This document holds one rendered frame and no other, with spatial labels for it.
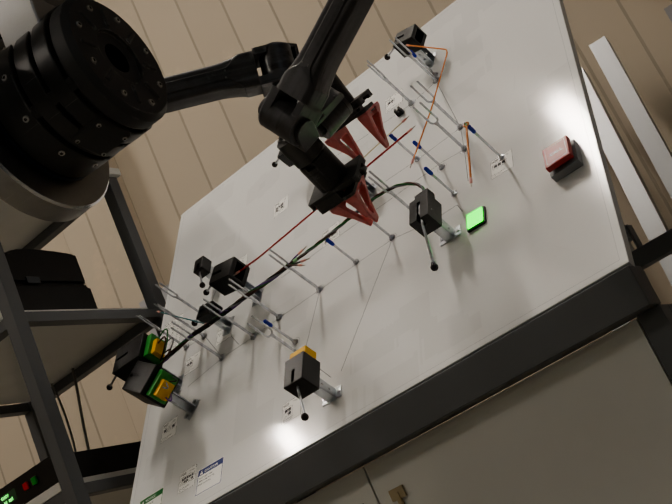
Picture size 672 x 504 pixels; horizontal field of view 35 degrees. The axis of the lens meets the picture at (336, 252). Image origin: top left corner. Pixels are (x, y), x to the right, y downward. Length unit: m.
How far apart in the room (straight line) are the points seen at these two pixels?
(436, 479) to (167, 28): 3.43
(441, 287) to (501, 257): 0.13
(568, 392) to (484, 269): 0.26
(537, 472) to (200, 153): 3.19
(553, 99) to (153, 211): 3.04
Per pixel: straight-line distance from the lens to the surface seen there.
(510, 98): 2.08
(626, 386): 1.66
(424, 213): 1.86
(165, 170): 4.79
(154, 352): 2.28
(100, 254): 4.77
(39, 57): 1.03
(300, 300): 2.18
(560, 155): 1.81
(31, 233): 3.04
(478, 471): 1.78
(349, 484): 1.91
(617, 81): 3.71
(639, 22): 4.01
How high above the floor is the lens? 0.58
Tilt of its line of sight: 17 degrees up
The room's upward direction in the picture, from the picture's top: 24 degrees counter-clockwise
